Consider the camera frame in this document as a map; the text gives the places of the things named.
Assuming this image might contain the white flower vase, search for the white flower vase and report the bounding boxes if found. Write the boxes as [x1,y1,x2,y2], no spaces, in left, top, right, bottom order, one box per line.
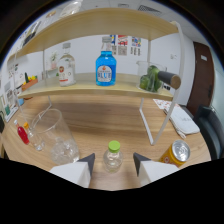
[49,50,58,70]

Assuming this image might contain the clear drinking glass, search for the clear drinking glass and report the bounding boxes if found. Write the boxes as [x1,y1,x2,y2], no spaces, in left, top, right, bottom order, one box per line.
[31,108,80,166]

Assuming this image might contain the clear bottle green cap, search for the clear bottle green cap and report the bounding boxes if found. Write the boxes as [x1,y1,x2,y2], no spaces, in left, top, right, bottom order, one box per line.
[103,140,124,173]

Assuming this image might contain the black armchair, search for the black armchair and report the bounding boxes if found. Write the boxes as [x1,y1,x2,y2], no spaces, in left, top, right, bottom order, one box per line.
[194,105,224,160]

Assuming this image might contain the blue liquid bottle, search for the blue liquid bottle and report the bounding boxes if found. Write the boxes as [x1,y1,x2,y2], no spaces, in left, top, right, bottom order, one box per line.
[95,35,118,87]

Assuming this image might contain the dark muddler wooden end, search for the dark muddler wooden end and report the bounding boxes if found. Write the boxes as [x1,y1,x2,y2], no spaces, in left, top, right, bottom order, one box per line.
[157,70,182,90]

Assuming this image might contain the red wall poster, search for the red wall poster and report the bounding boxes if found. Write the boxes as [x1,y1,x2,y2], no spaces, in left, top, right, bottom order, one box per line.
[117,35,129,56]

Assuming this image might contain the yellow orange drink can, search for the yellow orange drink can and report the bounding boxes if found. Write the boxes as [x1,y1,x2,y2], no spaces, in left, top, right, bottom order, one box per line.
[159,139,191,168]

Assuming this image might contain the white notebook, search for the white notebook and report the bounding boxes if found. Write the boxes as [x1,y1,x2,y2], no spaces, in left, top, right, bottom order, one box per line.
[163,103,201,136]

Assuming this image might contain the small red liquid bottle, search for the small red liquid bottle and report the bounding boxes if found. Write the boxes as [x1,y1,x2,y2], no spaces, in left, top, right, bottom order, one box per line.
[13,119,30,145]

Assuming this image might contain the blue wall poster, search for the blue wall poster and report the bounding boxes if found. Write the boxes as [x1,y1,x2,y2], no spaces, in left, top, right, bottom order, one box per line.
[109,34,118,46]

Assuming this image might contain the white frame wooden shelf rack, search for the white frame wooden shelf rack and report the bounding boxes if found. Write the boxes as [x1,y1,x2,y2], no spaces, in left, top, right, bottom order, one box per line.
[6,7,186,146]

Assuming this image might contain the brown door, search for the brown door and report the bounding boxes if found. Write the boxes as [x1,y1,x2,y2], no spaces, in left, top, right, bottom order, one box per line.
[186,41,213,116]

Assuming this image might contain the ceiling air vent grille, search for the ceiling air vent grille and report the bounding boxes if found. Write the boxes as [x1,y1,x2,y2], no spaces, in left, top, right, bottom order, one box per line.
[137,4,158,14]

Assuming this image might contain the red patterned paper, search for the red patterned paper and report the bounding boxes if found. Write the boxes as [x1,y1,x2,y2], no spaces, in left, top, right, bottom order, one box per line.
[153,98,174,110]

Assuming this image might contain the multicolour wall poster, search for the multicolour wall poster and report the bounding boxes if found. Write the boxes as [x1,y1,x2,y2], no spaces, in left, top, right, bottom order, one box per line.
[130,36,142,56]

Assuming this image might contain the clear bottle red label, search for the clear bottle red label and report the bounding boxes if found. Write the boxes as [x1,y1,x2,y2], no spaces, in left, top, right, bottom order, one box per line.
[58,42,77,87]

